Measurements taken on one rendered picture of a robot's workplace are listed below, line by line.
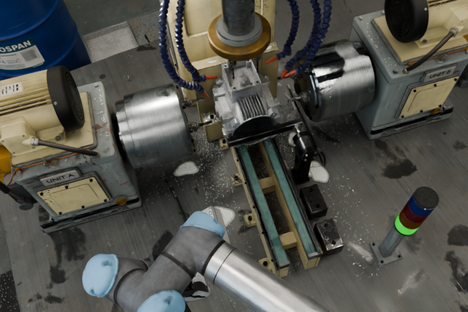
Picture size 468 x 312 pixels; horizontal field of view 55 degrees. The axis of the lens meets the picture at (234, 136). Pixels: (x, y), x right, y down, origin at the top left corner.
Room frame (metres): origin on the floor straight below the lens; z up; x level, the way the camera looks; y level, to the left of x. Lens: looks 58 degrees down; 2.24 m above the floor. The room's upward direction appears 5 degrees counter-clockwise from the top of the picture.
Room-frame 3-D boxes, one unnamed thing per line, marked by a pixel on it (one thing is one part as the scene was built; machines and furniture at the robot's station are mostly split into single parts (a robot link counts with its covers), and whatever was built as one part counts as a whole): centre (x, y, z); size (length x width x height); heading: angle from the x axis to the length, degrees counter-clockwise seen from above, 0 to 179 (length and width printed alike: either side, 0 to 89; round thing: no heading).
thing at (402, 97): (1.02, -0.63, 0.99); 0.35 x 0.31 x 0.37; 102
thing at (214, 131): (0.93, 0.07, 0.86); 0.07 x 0.06 x 0.12; 102
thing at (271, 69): (1.04, -0.02, 0.97); 0.30 x 0.11 x 0.34; 102
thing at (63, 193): (0.76, 0.53, 0.99); 0.35 x 0.31 x 0.37; 102
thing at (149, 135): (0.81, 0.30, 1.04); 0.37 x 0.25 x 0.25; 102
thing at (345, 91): (0.96, -0.37, 1.04); 0.41 x 0.25 x 0.25; 102
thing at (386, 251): (0.43, -0.46, 1.01); 0.08 x 0.08 x 0.42; 12
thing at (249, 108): (0.89, -0.05, 1.02); 0.20 x 0.19 x 0.19; 12
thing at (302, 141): (0.90, -0.22, 0.92); 0.45 x 0.13 x 0.24; 12
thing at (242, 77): (0.93, -0.04, 1.11); 0.12 x 0.11 x 0.07; 12
